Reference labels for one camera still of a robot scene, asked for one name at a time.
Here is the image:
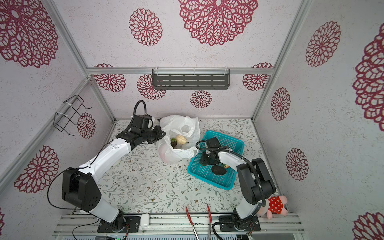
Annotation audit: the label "red handled tongs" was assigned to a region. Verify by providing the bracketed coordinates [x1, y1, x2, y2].
[207, 204, 212, 240]
[185, 206, 200, 240]

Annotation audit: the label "grey wall shelf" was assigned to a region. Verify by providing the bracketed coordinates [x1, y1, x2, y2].
[152, 69, 231, 90]

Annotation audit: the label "white plastic bag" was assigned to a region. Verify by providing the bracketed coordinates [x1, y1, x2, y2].
[155, 115, 200, 164]

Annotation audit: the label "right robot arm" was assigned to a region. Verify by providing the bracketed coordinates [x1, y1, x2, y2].
[196, 138, 276, 222]

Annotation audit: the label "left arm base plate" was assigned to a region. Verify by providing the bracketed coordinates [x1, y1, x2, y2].
[97, 216, 141, 233]

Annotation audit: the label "red handled tongs left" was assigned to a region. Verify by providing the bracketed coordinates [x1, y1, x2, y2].
[185, 206, 200, 240]

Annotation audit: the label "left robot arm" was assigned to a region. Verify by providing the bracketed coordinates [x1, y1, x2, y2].
[61, 100, 166, 230]

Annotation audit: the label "white adapter box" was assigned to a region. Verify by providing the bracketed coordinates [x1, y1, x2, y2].
[140, 214, 151, 228]

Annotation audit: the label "pink pig plush toy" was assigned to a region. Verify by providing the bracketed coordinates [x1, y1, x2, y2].
[257, 196, 289, 220]

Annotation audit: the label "red handled tongs right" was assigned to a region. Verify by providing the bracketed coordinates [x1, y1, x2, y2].
[207, 204, 212, 240]

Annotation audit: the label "dark avocado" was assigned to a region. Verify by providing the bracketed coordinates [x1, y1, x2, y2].
[211, 165, 227, 176]

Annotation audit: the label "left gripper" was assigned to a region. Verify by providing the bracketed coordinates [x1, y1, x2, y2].
[142, 125, 167, 145]

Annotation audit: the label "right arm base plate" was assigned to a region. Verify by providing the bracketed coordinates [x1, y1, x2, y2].
[219, 216, 261, 232]

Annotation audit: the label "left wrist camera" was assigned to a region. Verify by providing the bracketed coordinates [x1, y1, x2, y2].
[143, 115, 155, 130]

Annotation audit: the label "black wire rack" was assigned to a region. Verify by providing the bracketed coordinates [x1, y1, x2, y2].
[53, 95, 91, 136]

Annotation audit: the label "teal plastic basket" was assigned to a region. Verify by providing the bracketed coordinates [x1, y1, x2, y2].
[187, 131, 245, 191]

